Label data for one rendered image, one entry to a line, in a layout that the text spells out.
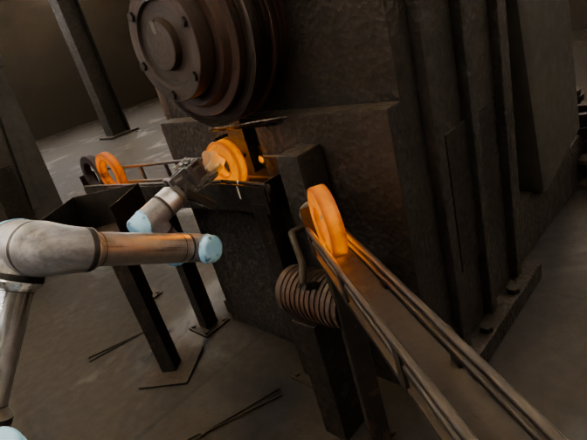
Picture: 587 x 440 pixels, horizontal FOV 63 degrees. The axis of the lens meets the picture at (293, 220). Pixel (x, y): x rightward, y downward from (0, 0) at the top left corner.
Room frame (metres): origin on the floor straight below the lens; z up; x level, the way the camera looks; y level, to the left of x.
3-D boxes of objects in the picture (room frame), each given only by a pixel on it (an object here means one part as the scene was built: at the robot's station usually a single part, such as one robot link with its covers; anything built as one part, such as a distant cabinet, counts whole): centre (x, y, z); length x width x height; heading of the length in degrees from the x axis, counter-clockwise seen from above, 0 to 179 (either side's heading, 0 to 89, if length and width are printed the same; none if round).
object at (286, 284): (1.00, -0.01, 0.27); 0.22 x 0.13 x 0.53; 41
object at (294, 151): (1.17, -0.06, 0.68); 0.11 x 0.08 x 0.24; 131
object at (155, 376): (1.54, 0.63, 0.36); 0.26 x 0.20 x 0.72; 76
